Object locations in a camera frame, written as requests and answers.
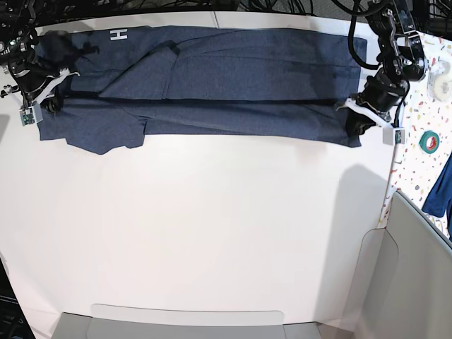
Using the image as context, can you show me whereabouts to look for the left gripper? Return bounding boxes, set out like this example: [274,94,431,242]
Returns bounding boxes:
[349,73,406,114]

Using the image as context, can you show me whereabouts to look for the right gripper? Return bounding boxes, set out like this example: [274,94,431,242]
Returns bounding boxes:
[13,65,63,113]

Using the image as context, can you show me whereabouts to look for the dark blue printed t-shirt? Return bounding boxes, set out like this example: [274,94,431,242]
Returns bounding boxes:
[36,26,360,155]

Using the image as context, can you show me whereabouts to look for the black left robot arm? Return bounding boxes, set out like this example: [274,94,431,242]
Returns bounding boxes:
[338,1,427,137]

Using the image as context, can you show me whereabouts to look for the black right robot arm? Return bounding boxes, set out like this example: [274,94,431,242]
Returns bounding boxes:
[1,1,67,109]

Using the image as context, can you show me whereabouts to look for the clear tape dispenser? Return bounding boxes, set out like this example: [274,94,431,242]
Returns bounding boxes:
[427,60,451,102]

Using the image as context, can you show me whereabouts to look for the terrazzo patterned side surface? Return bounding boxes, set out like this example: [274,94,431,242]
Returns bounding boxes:
[378,32,451,228]

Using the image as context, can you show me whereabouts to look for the green tape roll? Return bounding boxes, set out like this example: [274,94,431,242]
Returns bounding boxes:
[419,131,440,154]

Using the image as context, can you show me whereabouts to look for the blue cloth at right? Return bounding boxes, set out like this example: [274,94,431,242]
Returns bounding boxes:
[422,162,451,217]

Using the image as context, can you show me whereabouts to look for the grey front divider panel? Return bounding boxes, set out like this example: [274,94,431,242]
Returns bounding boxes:
[52,304,321,339]

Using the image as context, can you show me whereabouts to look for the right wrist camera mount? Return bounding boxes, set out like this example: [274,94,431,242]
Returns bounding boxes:
[1,69,81,127]

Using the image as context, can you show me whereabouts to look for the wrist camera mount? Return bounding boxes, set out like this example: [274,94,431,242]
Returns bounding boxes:
[334,98,407,145]
[1,69,81,127]

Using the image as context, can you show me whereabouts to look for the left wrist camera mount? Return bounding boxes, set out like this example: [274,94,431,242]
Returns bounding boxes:
[334,98,407,145]

